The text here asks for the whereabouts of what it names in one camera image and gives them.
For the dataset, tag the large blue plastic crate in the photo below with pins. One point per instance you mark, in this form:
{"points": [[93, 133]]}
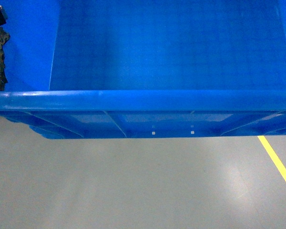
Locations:
{"points": [[81, 69]]}

